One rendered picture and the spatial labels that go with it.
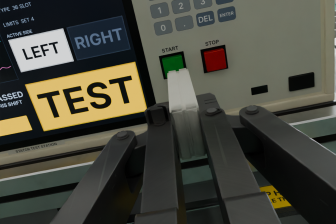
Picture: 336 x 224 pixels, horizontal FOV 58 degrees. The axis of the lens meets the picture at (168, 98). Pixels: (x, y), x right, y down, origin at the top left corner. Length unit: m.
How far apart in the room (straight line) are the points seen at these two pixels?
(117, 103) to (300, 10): 0.18
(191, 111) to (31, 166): 0.21
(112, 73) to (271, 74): 0.15
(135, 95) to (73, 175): 0.10
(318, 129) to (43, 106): 0.26
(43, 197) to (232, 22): 0.24
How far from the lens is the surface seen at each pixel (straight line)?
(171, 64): 0.27
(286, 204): 0.29
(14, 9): 0.30
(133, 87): 0.29
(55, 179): 0.32
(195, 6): 0.27
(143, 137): 0.15
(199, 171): 0.30
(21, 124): 0.33
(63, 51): 0.29
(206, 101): 0.18
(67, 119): 0.31
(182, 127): 0.16
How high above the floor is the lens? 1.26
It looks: 22 degrees down
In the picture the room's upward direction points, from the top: 13 degrees counter-clockwise
